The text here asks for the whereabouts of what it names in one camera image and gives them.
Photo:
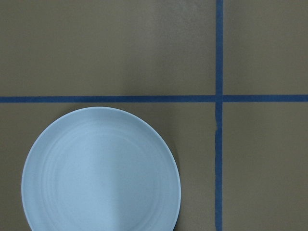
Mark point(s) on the light blue plate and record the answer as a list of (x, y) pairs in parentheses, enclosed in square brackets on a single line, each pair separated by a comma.
[(100, 169)]

